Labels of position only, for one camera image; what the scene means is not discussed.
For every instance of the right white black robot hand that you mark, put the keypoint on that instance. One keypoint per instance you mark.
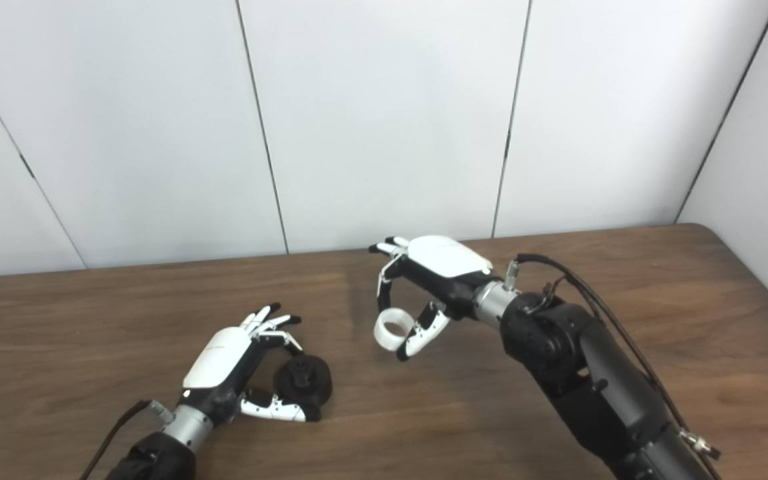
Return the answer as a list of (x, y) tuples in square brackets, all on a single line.
[(447, 263)]

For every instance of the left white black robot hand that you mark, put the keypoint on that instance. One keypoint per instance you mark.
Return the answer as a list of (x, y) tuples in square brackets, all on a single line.
[(220, 363)]

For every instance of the round black stepped part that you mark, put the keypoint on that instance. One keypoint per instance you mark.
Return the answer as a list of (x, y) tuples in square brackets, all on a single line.
[(304, 380)]

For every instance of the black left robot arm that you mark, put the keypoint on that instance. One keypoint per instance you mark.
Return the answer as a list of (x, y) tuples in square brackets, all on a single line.
[(154, 460)]

